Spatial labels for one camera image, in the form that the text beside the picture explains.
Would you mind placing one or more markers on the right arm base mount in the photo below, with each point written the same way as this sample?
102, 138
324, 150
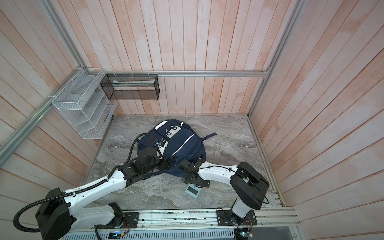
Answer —
235, 217

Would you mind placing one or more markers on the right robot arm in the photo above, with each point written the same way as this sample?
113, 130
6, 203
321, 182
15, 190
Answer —
250, 186

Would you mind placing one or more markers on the aluminium frame horizontal bar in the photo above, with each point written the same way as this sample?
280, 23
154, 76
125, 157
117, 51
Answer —
187, 74

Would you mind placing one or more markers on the aluminium mounting rail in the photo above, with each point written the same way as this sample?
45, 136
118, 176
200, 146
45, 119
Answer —
173, 220

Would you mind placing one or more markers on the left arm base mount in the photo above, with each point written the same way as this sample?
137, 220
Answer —
121, 219

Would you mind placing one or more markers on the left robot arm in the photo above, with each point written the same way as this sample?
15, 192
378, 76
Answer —
60, 212

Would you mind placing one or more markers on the navy blue student backpack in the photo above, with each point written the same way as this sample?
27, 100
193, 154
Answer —
183, 144

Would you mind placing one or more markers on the teal calculator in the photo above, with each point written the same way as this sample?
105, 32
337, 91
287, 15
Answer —
193, 190

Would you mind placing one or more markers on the black mesh wire basket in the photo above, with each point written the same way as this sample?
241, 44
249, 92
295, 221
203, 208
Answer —
131, 87

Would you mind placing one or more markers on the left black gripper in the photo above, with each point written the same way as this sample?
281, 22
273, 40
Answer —
167, 166

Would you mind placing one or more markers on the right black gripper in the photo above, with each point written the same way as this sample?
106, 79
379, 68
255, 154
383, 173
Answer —
188, 179

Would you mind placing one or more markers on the white wire shelf rack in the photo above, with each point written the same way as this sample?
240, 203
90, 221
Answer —
85, 105

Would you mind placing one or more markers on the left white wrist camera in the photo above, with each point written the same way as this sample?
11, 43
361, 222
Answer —
162, 144

